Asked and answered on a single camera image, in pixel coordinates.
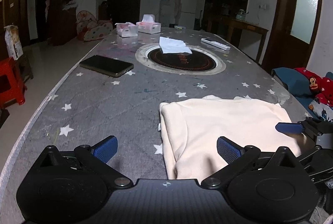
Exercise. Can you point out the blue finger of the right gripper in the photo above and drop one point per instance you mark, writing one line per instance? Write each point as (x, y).
(309, 126)

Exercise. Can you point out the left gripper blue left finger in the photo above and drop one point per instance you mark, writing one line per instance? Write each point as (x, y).
(96, 157)

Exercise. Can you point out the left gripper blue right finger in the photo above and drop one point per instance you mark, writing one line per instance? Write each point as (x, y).
(239, 160)

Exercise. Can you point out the cream white garment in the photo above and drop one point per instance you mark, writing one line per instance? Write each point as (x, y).
(190, 130)

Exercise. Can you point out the red cartoon blanket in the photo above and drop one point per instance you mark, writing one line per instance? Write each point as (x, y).
(321, 87)

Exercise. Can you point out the black smartphone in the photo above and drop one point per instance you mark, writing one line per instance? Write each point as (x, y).
(108, 66)

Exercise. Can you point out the round black induction cooktop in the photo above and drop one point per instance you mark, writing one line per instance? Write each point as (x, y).
(194, 62)

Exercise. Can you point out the red plastic stool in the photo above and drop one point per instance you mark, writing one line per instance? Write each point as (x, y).
(12, 85)

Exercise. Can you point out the white remote control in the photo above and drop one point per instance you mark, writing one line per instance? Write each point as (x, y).
(216, 44)

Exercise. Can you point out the brown wooden side table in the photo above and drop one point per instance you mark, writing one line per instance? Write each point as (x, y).
(242, 30)

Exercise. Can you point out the soft tissue pack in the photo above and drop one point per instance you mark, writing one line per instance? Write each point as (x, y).
(126, 30)

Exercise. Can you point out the white folded cloth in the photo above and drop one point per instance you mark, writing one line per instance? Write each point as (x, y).
(173, 46)

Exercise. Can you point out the white paper bag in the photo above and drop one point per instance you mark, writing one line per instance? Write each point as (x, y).
(13, 43)

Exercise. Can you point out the white pink tissue box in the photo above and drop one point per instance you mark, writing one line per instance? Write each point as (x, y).
(148, 25)

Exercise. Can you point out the small green packet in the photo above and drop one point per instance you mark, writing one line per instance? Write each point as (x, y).
(177, 27)

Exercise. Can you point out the white refrigerator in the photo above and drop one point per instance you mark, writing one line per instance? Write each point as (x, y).
(187, 13)

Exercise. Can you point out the water dispenser with blue bottle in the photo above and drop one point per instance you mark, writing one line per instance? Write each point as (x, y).
(165, 13)

